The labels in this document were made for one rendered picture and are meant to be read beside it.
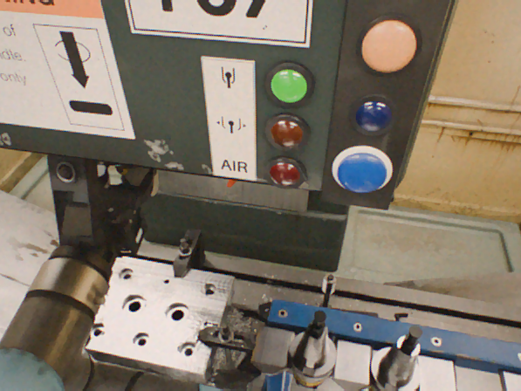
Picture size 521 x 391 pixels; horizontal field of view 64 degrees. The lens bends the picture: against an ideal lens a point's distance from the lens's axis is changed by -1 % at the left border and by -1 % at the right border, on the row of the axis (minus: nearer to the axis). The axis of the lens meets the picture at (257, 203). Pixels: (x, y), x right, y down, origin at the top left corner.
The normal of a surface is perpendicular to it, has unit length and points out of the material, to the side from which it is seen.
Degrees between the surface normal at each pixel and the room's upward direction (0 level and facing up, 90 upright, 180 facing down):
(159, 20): 90
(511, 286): 24
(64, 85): 90
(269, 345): 0
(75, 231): 64
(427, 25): 90
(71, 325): 52
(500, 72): 90
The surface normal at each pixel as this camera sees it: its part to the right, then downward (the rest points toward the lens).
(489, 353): -0.01, -0.71
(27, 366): 0.39, -0.54
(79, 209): -0.16, 0.31
